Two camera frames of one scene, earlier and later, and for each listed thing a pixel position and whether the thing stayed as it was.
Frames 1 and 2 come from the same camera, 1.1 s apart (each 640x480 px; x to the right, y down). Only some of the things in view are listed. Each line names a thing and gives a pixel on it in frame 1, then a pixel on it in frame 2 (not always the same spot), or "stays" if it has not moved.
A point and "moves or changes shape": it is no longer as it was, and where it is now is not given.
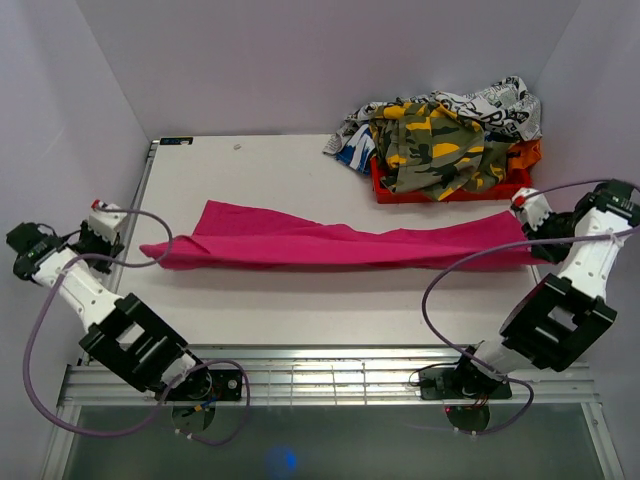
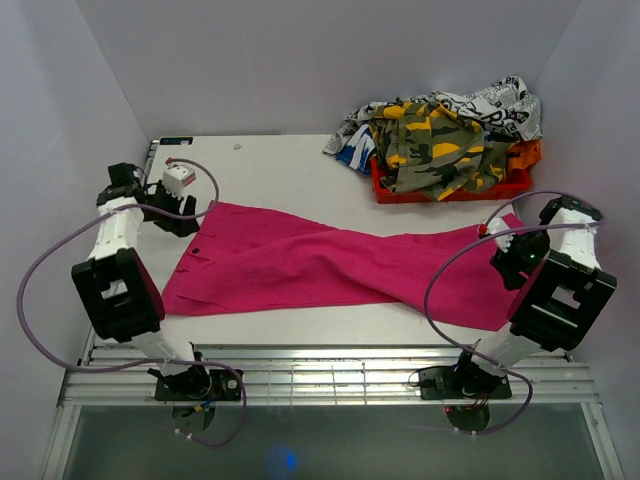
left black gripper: (111, 250) → (182, 227)
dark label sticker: (176, 141) stays
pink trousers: (247, 236) moves or changes shape
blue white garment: (357, 152) stays
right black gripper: (553, 256) → (508, 266)
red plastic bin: (517, 181) stays
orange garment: (530, 153) stays
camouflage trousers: (430, 150) stays
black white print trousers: (507, 106) stays
